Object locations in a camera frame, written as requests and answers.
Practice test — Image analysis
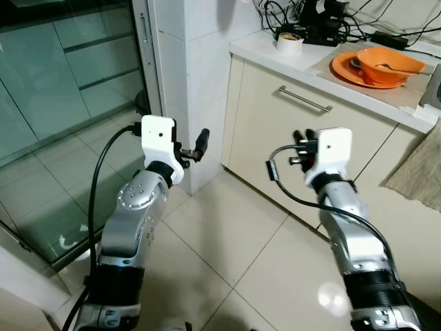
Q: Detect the orange plastic bowl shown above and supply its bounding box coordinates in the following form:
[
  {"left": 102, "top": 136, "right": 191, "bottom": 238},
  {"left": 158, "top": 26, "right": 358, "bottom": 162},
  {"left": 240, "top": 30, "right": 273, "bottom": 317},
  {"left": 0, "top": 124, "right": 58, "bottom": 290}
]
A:
[{"left": 356, "top": 47, "right": 427, "bottom": 86}]

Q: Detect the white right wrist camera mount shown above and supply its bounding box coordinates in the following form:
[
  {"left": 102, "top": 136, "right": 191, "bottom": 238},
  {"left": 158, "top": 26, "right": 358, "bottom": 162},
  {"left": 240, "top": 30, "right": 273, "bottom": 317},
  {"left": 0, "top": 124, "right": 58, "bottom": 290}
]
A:
[{"left": 305, "top": 128, "right": 353, "bottom": 192}]

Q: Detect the beige towel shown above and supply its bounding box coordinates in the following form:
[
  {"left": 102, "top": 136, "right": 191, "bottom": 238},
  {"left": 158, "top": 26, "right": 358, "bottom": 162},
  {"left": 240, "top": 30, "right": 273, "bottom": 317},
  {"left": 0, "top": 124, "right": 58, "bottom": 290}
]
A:
[{"left": 383, "top": 123, "right": 441, "bottom": 212}]

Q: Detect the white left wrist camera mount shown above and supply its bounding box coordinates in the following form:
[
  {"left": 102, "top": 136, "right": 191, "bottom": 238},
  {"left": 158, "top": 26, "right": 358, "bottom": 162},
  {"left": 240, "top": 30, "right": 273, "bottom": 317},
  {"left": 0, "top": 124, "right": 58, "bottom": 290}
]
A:
[{"left": 141, "top": 115, "right": 186, "bottom": 185}]

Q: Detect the cream kitchen cabinet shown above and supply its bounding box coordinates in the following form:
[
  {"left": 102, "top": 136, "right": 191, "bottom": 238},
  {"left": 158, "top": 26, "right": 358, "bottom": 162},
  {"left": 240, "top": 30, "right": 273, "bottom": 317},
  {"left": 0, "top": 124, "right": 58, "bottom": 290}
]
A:
[{"left": 219, "top": 54, "right": 441, "bottom": 314}]

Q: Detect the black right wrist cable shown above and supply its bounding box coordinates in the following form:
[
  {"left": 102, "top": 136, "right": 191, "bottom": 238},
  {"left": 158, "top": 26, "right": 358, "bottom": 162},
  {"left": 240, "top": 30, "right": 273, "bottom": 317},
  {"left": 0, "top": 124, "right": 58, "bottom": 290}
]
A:
[{"left": 266, "top": 145, "right": 407, "bottom": 294}]

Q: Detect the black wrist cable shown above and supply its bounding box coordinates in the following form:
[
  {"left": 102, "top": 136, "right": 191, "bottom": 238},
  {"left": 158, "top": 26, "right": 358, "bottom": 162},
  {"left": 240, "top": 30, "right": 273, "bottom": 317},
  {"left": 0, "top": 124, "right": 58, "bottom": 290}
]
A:
[
  {"left": 63, "top": 126, "right": 145, "bottom": 331},
  {"left": 266, "top": 145, "right": 407, "bottom": 294}
]

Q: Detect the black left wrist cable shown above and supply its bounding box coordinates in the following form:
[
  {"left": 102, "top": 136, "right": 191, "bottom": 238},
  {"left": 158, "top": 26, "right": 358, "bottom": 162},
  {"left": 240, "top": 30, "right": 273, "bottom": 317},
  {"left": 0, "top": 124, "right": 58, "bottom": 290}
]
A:
[{"left": 63, "top": 126, "right": 145, "bottom": 331}]

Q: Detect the metal cabinet handle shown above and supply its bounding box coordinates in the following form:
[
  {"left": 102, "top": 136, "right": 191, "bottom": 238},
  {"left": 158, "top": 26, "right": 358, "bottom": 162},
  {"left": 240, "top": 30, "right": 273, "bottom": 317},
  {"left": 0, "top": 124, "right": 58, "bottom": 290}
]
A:
[{"left": 278, "top": 85, "right": 334, "bottom": 114}]

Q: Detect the beige counter mat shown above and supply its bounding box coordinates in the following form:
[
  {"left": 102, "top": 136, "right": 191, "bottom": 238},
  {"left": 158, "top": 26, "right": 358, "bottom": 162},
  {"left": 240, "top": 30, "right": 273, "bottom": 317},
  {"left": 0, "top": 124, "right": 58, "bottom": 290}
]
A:
[{"left": 311, "top": 43, "right": 441, "bottom": 114}]

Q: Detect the flat black power brick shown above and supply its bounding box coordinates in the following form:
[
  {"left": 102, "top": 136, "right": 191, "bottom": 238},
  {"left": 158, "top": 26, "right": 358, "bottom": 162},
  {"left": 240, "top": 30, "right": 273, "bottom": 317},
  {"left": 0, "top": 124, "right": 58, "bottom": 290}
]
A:
[{"left": 371, "top": 30, "right": 410, "bottom": 50}]

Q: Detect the white tape roll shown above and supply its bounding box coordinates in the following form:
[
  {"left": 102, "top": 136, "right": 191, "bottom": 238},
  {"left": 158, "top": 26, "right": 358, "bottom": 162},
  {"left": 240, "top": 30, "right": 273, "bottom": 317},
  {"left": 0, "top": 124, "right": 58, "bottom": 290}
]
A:
[{"left": 276, "top": 31, "right": 305, "bottom": 56}]

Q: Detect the black boxy charger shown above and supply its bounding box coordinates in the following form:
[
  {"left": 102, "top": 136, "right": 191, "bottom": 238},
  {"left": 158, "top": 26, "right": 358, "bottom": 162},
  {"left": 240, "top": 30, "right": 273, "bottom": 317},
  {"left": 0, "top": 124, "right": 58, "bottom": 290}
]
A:
[{"left": 298, "top": 0, "right": 350, "bottom": 32}]

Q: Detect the orange plastic plate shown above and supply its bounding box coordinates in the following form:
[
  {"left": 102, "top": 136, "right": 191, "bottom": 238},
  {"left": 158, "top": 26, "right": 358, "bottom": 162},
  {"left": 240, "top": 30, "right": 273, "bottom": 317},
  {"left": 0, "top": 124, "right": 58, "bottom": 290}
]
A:
[{"left": 330, "top": 52, "right": 409, "bottom": 90}]

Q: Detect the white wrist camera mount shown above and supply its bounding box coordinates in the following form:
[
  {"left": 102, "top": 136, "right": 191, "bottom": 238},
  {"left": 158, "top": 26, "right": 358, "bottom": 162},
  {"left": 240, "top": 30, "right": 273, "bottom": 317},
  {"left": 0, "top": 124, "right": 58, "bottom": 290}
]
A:
[
  {"left": 141, "top": 115, "right": 186, "bottom": 185},
  {"left": 305, "top": 128, "right": 353, "bottom": 192}
]

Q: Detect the stainless steel sink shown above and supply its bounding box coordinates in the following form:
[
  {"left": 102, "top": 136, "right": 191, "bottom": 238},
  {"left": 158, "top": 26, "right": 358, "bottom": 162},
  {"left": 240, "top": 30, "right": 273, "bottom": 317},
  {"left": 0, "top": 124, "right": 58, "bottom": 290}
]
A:
[{"left": 419, "top": 64, "right": 441, "bottom": 111}]

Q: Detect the sliding glass door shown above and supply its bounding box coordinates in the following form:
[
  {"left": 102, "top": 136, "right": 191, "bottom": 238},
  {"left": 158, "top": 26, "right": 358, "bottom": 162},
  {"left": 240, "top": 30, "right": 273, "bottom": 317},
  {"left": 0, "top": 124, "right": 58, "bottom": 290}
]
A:
[{"left": 0, "top": 0, "right": 164, "bottom": 271}]

